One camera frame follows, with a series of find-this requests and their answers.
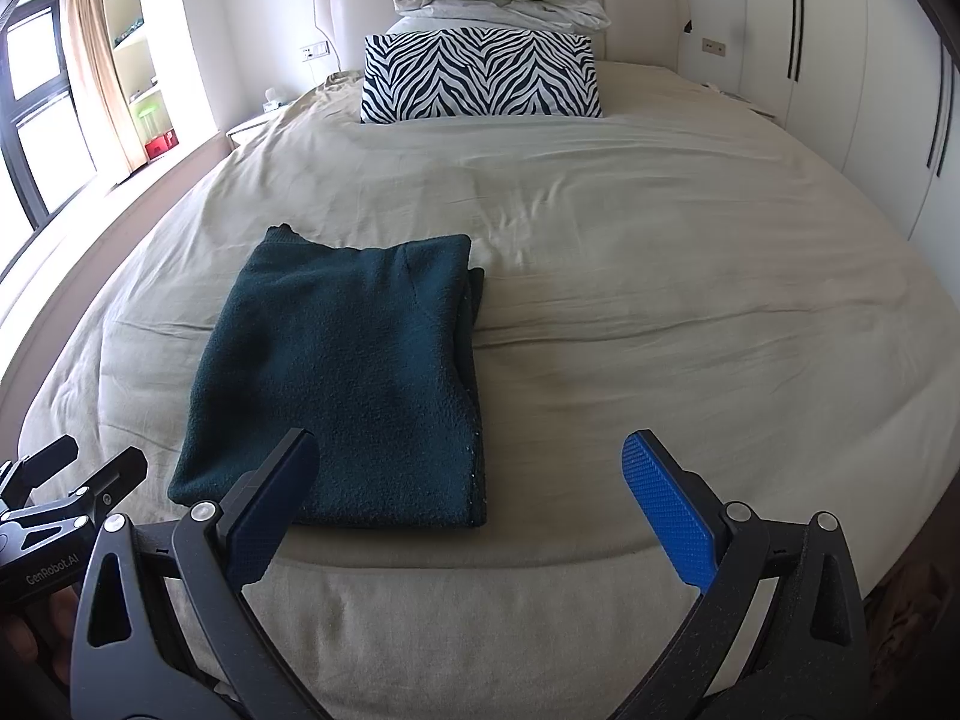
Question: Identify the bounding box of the white nightstand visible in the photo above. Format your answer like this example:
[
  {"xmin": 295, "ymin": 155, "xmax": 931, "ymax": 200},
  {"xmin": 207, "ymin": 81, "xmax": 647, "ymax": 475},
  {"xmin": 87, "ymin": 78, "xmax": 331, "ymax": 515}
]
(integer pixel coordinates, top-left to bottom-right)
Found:
[
  {"xmin": 705, "ymin": 79, "xmax": 778, "ymax": 122},
  {"xmin": 225, "ymin": 109, "xmax": 290, "ymax": 148}
]

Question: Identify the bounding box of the beige bed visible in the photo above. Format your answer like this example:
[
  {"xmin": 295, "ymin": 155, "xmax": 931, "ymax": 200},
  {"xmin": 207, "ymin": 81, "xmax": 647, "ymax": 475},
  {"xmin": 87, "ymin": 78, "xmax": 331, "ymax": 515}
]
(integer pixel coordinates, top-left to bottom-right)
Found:
[{"xmin": 0, "ymin": 60, "xmax": 960, "ymax": 720}]

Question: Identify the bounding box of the white wardrobe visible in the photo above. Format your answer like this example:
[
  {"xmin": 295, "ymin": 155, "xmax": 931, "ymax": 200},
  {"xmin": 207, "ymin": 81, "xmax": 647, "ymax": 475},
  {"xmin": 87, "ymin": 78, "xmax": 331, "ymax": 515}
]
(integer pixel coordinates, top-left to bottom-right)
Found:
[{"xmin": 739, "ymin": 0, "xmax": 960, "ymax": 242}]

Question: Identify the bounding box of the beige padded headboard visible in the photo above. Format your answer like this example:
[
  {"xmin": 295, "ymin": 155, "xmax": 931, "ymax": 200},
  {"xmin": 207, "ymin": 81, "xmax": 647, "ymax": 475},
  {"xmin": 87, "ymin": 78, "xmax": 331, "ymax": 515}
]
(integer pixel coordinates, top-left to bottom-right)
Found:
[{"xmin": 311, "ymin": 0, "xmax": 691, "ymax": 85}]

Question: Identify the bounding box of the white crumpled duvet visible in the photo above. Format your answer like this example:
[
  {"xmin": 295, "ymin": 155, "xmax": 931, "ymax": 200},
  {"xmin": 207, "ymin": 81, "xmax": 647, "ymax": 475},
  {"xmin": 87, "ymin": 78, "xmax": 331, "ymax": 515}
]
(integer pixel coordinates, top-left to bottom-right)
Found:
[{"xmin": 392, "ymin": 0, "xmax": 612, "ymax": 35}]

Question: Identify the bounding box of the zebra print pillow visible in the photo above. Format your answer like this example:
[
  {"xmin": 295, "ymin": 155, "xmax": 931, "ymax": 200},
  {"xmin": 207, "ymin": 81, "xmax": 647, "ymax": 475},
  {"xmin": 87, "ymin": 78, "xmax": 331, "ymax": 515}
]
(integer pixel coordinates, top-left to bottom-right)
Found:
[{"xmin": 360, "ymin": 26, "xmax": 605, "ymax": 125}]

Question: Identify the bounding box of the beige curtain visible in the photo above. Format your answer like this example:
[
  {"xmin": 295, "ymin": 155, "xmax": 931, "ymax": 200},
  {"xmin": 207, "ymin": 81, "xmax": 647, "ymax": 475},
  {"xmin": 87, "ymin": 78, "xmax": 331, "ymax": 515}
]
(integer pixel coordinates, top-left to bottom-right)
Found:
[{"xmin": 60, "ymin": 0, "xmax": 151, "ymax": 178}]

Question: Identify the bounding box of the black framed window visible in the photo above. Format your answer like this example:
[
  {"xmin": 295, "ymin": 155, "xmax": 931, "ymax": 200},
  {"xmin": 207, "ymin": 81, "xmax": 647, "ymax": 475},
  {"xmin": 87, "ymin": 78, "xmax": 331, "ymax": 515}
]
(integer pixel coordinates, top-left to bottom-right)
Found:
[{"xmin": 0, "ymin": 0, "xmax": 100, "ymax": 235}]

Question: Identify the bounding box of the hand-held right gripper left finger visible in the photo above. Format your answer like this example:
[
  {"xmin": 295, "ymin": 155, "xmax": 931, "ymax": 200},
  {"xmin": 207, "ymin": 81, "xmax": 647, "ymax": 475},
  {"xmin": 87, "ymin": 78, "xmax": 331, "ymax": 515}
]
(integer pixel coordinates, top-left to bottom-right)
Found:
[{"xmin": 71, "ymin": 427, "xmax": 331, "ymax": 720}]

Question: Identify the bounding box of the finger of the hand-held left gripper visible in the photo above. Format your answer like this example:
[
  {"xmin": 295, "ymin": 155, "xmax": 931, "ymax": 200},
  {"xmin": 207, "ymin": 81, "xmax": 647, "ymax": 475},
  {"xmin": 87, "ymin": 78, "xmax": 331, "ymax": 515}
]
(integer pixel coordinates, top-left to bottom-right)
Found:
[
  {"xmin": 45, "ymin": 446, "xmax": 148, "ymax": 524},
  {"xmin": 0, "ymin": 434, "xmax": 80, "ymax": 508}
]

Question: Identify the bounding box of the person's left hand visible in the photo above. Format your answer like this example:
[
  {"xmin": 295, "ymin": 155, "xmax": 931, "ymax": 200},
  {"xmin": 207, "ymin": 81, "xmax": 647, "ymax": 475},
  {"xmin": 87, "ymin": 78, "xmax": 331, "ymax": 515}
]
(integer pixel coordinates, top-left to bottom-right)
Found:
[{"xmin": 0, "ymin": 585, "xmax": 82, "ymax": 685}]

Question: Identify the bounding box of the dark teal fleece garment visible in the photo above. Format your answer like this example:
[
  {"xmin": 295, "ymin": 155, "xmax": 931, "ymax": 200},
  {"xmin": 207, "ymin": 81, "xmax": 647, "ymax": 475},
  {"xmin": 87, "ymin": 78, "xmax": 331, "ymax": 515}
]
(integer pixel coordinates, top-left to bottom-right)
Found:
[{"xmin": 169, "ymin": 223, "xmax": 488, "ymax": 530}]

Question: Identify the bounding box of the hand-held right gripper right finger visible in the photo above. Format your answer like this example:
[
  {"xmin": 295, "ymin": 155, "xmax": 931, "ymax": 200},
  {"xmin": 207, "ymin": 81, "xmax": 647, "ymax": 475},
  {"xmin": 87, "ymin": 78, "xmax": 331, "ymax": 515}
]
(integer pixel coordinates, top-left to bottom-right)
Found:
[{"xmin": 611, "ymin": 429, "xmax": 872, "ymax": 720}]

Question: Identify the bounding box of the green plastic container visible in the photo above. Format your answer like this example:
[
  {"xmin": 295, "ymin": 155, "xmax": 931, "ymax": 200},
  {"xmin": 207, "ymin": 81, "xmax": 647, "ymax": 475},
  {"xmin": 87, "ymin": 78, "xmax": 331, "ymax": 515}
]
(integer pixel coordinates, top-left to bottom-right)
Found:
[{"xmin": 133, "ymin": 94, "xmax": 165, "ymax": 140}]

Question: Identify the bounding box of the cream shelving unit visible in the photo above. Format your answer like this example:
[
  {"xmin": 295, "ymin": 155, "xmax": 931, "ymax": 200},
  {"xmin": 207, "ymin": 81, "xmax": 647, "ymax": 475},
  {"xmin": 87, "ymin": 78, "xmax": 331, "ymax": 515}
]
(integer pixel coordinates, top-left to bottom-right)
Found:
[{"xmin": 97, "ymin": 0, "xmax": 185, "ymax": 166}]

